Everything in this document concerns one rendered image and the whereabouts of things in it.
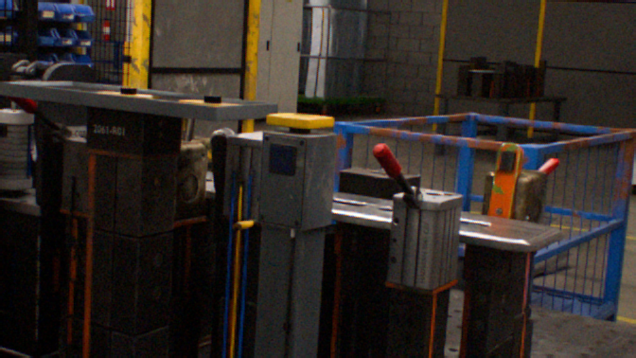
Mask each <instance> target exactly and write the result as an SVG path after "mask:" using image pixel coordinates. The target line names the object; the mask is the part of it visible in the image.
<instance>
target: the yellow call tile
mask: <svg viewBox="0 0 636 358"><path fill-rule="evenodd" d="M267 124H268V125H274V126H284V127H289V132H290V133H297V134H310V129H319V128H328V127H333V117H332V116H316V115H308V114H299V113H286V114H269V115H267Z"/></svg>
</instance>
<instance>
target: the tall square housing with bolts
mask: <svg viewBox="0 0 636 358"><path fill-rule="evenodd" d="M261 149H262V132H256V133H245V134H229V135H228V136H227V148H226V168H225V187H224V207H223V214H222V218H223V219H226V220H228V221H227V242H226V261H225V280H224V293H225V294H226V296H223V297H221V309H220V328H219V347H218V348H217V358H254V353H255V336H256V314H257V302H258V284H259V267H260V250H261V233H262V224H253V225H252V226H251V227H249V228H246V229H242V230H240V231H235V230H233V227H232V226H233V224H234V223H238V222H242V221H248V220H253V219H256V220H257V219H258V201H259V185H260V167H261Z"/></svg>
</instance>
